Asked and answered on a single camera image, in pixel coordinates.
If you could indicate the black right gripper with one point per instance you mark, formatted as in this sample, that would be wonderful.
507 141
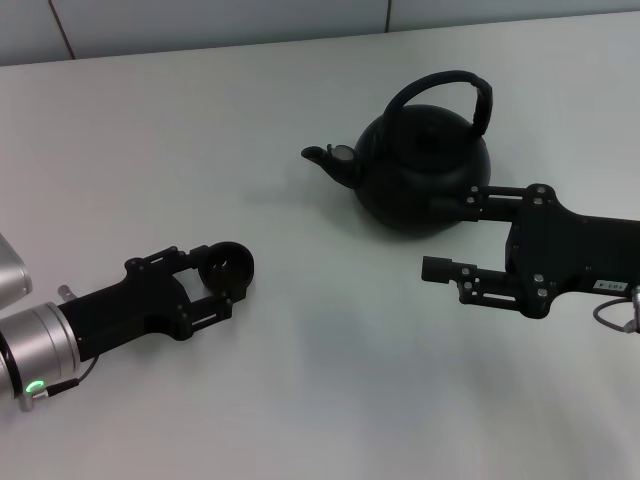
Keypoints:
565 250

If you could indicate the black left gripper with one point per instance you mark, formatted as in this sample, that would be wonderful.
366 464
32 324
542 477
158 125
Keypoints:
140 305

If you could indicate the small dark teacup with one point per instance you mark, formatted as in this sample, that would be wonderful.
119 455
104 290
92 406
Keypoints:
240 272

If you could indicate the black round teapot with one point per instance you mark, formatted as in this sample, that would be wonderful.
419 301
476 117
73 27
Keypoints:
425 175

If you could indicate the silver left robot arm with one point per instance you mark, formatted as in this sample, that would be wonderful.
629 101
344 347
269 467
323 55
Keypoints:
40 345

